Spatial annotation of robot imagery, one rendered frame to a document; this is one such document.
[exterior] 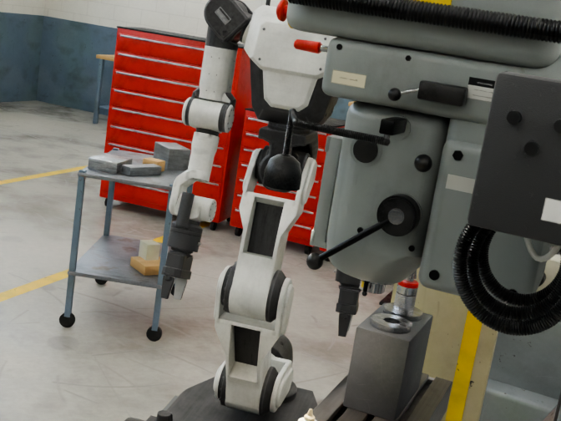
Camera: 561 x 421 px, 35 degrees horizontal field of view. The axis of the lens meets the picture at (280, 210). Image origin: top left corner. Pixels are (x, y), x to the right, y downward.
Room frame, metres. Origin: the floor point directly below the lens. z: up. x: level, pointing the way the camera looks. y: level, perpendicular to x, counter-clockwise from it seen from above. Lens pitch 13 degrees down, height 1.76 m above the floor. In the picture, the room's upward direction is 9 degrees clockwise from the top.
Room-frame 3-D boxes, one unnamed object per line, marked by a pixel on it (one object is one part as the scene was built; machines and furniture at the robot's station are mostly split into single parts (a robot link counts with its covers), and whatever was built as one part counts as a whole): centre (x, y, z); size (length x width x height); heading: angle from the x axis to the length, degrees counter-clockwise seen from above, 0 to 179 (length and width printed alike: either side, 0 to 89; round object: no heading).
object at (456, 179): (1.52, -0.37, 1.47); 0.24 x 0.19 x 0.26; 160
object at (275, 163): (1.66, 0.01, 1.47); 0.07 x 0.07 x 0.06
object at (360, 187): (1.59, -0.20, 1.47); 0.21 x 0.19 x 0.32; 160
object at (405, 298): (1.93, -0.31, 1.17); 0.05 x 0.05 x 0.06
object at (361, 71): (1.58, -0.23, 1.68); 0.34 x 0.24 x 0.10; 70
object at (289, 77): (2.46, 0.00, 1.63); 0.34 x 0.30 x 0.36; 79
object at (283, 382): (2.47, 0.00, 0.68); 0.21 x 0.20 x 0.13; 169
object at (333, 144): (1.63, -0.09, 1.45); 0.04 x 0.04 x 0.21; 70
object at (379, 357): (1.89, -0.29, 1.04); 0.22 x 0.12 x 0.20; 159
